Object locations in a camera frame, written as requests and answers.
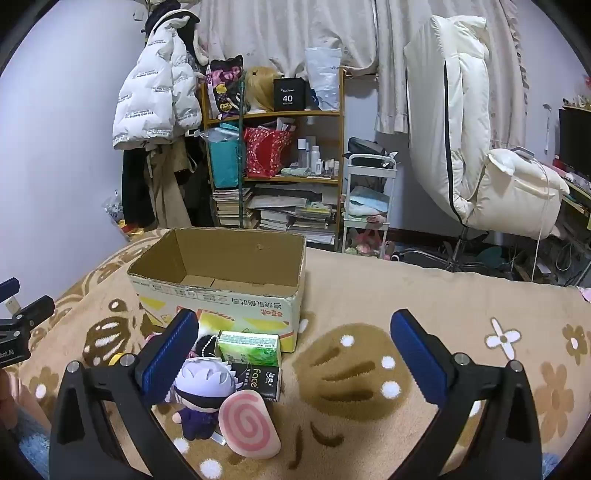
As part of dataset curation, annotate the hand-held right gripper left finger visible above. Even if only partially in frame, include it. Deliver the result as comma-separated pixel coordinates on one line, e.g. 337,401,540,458
48,308,204,480

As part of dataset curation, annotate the teal paper bag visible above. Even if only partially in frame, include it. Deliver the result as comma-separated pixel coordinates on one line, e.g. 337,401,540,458
205,122,245,189

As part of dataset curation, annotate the white cable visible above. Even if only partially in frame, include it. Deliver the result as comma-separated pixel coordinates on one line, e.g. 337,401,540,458
530,154,551,283

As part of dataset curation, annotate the black pink printed bag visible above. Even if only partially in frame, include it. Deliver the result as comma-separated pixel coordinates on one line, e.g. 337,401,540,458
204,55,245,121

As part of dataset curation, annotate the light blue folded cloth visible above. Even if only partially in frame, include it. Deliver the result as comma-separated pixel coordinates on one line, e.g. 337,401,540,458
348,187,391,217

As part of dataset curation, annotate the blonde wig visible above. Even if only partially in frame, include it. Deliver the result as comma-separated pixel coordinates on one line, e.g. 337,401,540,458
245,66,283,114

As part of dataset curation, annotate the thin green pole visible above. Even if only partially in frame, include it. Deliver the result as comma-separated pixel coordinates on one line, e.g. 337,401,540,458
237,78,246,229

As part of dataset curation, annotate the cardboard box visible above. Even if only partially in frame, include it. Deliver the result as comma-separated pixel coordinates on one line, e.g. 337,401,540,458
127,227,308,354

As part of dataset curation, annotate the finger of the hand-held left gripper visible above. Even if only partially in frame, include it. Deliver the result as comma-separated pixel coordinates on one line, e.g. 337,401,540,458
14,295,56,328
0,277,21,311

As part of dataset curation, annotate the black coat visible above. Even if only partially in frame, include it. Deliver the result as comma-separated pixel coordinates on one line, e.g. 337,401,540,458
122,148,154,228

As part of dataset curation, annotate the stack of books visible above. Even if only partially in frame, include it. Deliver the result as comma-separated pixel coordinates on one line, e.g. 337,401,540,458
211,185,338,245

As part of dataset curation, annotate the green tissue pack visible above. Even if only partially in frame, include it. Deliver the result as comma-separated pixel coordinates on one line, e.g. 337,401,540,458
217,330,282,367

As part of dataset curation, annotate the white puffer jacket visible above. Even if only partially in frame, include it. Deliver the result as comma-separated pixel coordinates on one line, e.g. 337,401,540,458
112,11,204,151

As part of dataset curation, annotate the white trolley cart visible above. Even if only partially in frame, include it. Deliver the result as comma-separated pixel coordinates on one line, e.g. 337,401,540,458
342,152,399,254

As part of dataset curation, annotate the plastic bag of snacks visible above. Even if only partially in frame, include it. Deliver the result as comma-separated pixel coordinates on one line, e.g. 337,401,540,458
104,191,139,241

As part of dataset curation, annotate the pink plush toys pile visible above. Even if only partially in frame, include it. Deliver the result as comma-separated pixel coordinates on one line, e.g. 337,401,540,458
346,226,396,259

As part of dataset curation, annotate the cream curtain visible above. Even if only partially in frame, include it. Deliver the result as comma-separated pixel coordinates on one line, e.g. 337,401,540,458
194,0,529,134

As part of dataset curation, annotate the white-haired plush doll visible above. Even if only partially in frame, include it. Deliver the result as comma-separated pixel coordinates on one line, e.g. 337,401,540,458
168,335,238,439

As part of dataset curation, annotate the wooden shelf rack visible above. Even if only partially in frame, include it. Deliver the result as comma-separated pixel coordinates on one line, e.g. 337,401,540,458
198,69,347,252

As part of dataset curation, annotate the red gift bag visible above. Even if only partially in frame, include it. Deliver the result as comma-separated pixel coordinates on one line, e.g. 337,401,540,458
243,126,295,180

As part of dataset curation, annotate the black square box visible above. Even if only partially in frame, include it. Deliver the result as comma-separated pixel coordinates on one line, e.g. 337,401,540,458
273,78,309,112

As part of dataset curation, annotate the beige coat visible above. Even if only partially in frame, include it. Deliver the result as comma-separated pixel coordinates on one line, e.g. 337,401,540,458
145,138,194,229

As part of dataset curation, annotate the clear plastic bag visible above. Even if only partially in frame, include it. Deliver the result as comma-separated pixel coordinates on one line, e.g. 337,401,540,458
305,46,343,112

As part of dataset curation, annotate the black monitor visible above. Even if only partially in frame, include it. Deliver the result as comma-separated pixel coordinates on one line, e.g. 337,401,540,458
558,106,591,181

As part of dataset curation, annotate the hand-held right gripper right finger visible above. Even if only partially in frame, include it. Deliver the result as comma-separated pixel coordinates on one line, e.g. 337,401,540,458
383,308,543,480

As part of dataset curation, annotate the row of cosmetic bottles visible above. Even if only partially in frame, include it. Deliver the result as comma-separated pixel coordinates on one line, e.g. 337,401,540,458
295,136,341,177

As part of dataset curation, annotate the pink swirl round plush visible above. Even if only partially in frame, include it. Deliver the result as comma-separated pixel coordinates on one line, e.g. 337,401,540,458
218,389,281,459

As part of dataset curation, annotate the folded white mattress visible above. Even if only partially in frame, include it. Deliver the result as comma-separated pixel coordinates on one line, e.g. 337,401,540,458
404,15,571,273

